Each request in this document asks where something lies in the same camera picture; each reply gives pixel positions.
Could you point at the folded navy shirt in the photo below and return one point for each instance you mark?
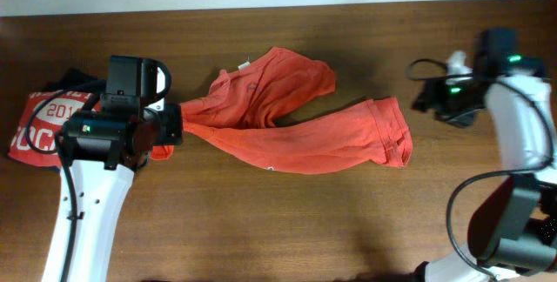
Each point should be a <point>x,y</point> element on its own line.
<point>70,78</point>

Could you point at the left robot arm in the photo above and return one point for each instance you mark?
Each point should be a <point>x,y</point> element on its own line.
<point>101,147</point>

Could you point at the folded red 2013 soccer shirt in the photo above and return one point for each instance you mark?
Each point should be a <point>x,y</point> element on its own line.
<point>44,127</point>

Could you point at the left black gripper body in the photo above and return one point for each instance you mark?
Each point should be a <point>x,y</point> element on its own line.
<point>171,124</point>

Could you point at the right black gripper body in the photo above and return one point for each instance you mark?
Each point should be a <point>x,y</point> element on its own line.
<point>457,104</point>

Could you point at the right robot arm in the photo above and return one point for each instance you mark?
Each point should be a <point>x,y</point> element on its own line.
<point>513,233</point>

